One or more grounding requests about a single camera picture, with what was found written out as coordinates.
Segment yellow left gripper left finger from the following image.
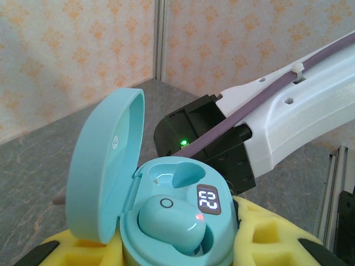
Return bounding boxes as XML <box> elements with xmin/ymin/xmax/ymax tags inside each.
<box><xmin>12</xmin><ymin>228</ymin><xmax>125</xmax><ymax>266</ymax></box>

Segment teal wireless earbud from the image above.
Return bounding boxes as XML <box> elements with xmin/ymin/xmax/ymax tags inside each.
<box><xmin>137</xmin><ymin>193</ymin><xmax>207</xmax><ymax>257</ymax></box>

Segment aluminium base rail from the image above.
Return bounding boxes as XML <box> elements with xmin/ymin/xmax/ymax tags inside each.
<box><xmin>315</xmin><ymin>144</ymin><xmax>351</xmax><ymax>250</ymax></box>

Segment teal earbud charging case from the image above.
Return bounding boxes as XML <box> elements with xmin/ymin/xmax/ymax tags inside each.
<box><xmin>65</xmin><ymin>88</ymin><xmax>242</xmax><ymax>266</ymax></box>

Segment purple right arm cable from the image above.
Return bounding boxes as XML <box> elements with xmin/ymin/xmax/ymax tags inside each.
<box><xmin>172</xmin><ymin>34</ymin><xmax>355</xmax><ymax>156</ymax></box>

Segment aluminium frame post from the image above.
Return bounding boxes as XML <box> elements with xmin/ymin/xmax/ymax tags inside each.
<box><xmin>153</xmin><ymin>0</ymin><xmax>168</xmax><ymax>81</ymax></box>

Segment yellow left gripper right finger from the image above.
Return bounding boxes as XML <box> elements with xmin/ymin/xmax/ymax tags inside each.
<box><xmin>232</xmin><ymin>195</ymin><xmax>349</xmax><ymax>266</ymax></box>

